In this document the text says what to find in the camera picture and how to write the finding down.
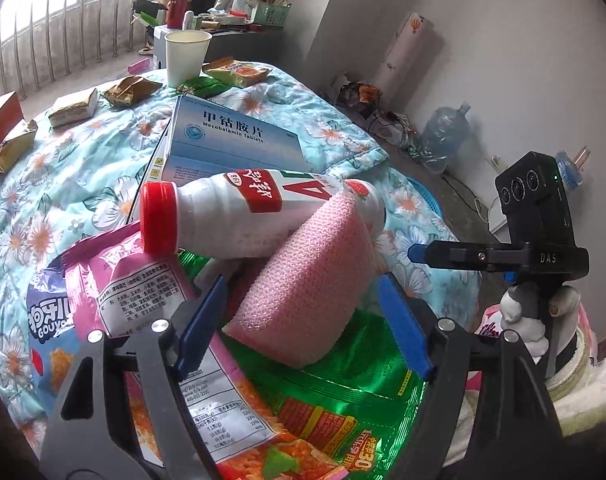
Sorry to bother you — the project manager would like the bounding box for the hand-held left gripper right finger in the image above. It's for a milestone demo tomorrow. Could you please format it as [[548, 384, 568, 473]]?
[[378, 272, 566, 480]]

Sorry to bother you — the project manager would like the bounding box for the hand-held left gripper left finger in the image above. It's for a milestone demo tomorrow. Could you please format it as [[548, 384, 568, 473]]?
[[39, 274, 228, 480]]

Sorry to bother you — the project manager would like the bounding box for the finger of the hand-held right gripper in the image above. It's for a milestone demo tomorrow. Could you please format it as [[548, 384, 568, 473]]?
[[408, 240, 490, 272]]

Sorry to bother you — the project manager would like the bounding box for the blue plastic basket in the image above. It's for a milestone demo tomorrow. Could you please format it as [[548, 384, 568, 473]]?
[[405, 177, 444, 226]]

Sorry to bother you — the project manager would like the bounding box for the pink textured sponge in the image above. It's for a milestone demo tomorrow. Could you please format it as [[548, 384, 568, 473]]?
[[222, 192, 378, 368]]

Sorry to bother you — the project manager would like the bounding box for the person's right hand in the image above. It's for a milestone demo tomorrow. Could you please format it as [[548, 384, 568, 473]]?
[[500, 282, 582, 357]]

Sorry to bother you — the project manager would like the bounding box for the orange lattice chip bag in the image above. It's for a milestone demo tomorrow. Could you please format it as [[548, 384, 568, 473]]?
[[27, 220, 348, 480]]

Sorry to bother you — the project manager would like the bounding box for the pink printed fabric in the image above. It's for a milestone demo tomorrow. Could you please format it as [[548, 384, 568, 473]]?
[[475, 305, 508, 391]]

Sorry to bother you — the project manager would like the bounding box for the green foil snack bag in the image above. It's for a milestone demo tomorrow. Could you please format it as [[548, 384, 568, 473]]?
[[178, 250, 428, 480]]

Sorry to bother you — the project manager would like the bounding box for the white milk bottle red cap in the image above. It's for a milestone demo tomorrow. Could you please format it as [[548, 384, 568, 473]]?
[[140, 169, 386, 261]]

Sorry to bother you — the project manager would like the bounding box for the large clear water jug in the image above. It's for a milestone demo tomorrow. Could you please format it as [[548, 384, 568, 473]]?
[[420, 101, 471, 173]]

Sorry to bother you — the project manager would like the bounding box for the floral light blue quilt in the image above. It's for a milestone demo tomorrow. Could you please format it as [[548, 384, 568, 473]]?
[[0, 62, 478, 461]]

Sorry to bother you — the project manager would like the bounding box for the light blue medicine box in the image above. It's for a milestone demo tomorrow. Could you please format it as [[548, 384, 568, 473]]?
[[130, 95, 314, 223]]

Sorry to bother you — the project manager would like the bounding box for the dark bag with orange items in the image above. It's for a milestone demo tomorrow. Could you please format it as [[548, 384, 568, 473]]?
[[335, 77, 384, 111]]

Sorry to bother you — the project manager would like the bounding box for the white fleece blanket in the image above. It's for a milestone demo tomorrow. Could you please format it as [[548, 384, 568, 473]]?
[[453, 355, 606, 441]]

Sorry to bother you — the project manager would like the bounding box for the small green snack packet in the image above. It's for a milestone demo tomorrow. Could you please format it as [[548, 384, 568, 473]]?
[[178, 76, 230, 99]]

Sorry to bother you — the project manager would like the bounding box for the golden brown snack packet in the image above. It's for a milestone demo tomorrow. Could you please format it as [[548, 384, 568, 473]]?
[[102, 75, 162, 109]]

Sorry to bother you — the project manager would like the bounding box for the beige snack packet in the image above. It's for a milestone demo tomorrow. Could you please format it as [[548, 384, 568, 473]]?
[[49, 87, 98, 128]]

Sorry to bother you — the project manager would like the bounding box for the yellow-green snack packet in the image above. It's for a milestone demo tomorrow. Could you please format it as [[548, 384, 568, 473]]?
[[0, 120, 38, 174]]

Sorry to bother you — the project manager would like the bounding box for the orange snack packet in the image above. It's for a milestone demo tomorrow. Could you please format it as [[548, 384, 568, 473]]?
[[203, 57, 272, 88]]

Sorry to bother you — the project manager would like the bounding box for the white paper cup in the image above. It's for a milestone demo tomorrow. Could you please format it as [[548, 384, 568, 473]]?
[[164, 30, 212, 88]]

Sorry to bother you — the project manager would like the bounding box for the red wooden box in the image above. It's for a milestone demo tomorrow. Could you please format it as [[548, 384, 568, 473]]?
[[0, 91, 24, 181]]

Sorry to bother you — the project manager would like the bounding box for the dark cluttered side table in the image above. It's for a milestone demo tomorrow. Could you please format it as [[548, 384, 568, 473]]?
[[203, 22, 286, 68]]

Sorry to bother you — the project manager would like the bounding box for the green plastic basket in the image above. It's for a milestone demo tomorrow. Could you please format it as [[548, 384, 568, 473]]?
[[251, 1, 290, 28]]

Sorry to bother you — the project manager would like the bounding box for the red thermos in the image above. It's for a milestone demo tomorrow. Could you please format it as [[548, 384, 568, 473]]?
[[167, 0, 194, 30]]

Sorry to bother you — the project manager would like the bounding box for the metal window railing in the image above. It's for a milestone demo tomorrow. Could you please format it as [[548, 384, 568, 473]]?
[[0, 0, 158, 101]]

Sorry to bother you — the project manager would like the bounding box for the white power strip with cables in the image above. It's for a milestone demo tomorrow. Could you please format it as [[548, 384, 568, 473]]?
[[368, 107, 428, 153]]

